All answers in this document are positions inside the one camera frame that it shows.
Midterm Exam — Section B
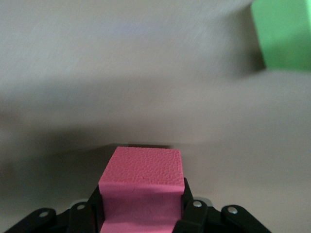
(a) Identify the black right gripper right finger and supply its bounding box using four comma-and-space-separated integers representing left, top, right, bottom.
172, 178, 270, 233

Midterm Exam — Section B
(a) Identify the hot pink foam block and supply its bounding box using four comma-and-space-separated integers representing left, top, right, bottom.
98, 146, 186, 233

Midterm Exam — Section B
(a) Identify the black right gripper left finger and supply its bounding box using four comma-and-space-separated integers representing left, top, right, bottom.
0, 185, 105, 233

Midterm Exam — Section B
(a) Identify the green foam block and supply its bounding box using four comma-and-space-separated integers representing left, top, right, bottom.
250, 0, 311, 71

